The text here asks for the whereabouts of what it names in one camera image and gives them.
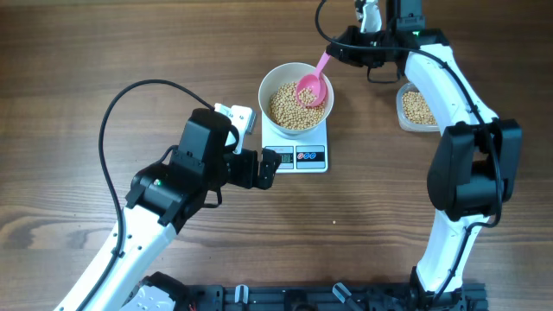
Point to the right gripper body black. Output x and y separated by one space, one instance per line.
373 40

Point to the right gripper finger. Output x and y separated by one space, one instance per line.
349 40
347 56

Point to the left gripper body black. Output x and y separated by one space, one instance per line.
240 169

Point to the pink measuring scoop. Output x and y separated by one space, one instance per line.
315 81

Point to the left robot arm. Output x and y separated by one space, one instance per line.
162 198

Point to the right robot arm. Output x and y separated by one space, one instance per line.
474 167

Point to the white digital kitchen scale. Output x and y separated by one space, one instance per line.
301 154

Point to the soybeans in white bowl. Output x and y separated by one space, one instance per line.
288 113

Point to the soybeans in pink scoop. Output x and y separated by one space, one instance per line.
306 96

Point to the white bowl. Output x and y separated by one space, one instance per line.
286 73

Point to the pile of soybeans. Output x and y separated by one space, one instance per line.
416 109

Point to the clear plastic container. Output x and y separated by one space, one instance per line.
404 123

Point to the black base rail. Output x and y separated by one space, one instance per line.
302 297

